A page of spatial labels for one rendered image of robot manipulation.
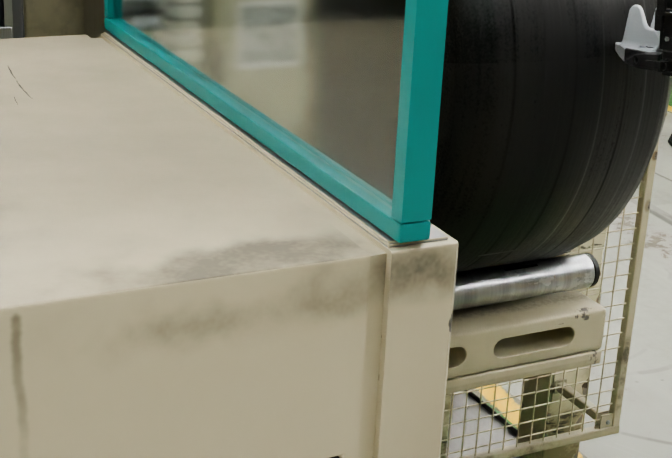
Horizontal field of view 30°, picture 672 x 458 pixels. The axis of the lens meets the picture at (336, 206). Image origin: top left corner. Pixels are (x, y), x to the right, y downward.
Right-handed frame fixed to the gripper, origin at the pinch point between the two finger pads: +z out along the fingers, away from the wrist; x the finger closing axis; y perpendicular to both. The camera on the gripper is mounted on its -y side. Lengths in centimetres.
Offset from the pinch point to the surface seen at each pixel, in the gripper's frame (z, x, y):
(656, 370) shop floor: 138, -128, -107
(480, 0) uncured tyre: 4.8, 15.5, 5.8
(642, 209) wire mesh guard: 66, -59, -39
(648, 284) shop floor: 186, -165, -101
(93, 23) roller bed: 69, 39, -1
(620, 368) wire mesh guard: 70, -59, -70
